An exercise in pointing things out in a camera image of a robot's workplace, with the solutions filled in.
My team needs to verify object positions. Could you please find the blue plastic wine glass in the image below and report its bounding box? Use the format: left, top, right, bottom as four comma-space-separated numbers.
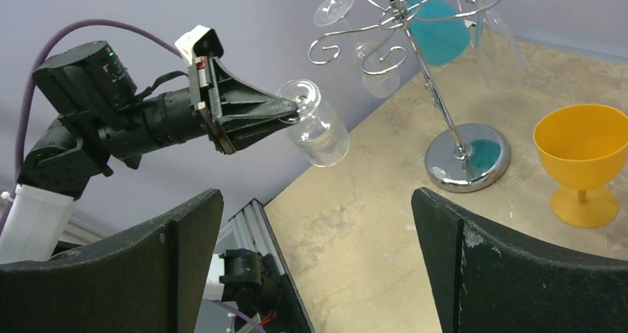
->
410, 0, 471, 67

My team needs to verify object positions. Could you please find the clear tumbler glass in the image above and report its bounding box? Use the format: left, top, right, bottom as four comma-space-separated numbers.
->
277, 79, 350, 167

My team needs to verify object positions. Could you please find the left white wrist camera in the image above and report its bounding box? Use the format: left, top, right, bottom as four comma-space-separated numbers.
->
174, 25, 224, 65

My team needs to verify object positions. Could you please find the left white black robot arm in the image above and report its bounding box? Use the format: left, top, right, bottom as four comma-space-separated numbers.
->
1, 38, 298, 263

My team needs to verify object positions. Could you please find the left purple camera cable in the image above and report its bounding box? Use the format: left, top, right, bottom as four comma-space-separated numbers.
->
0, 19, 185, 234

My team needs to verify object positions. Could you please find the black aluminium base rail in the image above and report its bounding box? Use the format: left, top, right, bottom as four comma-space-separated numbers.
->
195, 199, 315, 332

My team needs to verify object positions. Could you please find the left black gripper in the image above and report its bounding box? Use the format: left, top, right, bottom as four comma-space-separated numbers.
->
188, 56, 298, 155

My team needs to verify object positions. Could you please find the silver wire wine glass rack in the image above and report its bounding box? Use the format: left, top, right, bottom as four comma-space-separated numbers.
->
307, 0, 512, 195

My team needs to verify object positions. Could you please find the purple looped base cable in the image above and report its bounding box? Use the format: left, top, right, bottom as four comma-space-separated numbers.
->
210, 298, 268, 333

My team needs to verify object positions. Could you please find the clear champagne flute glass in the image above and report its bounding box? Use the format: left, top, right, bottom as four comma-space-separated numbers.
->
456, 0, 524, 91

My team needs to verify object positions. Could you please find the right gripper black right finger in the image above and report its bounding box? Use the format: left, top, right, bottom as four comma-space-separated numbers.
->
411, 187, 627, 332

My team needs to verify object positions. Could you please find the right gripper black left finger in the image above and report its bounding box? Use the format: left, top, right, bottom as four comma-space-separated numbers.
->
1, 189, 224, 332

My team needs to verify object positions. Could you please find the orange plastic wine glass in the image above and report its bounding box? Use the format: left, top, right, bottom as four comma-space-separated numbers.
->
532, 104, 627, 228

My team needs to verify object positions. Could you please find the clear wine glass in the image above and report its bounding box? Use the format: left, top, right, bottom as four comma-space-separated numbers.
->
308, 0, 401, 98

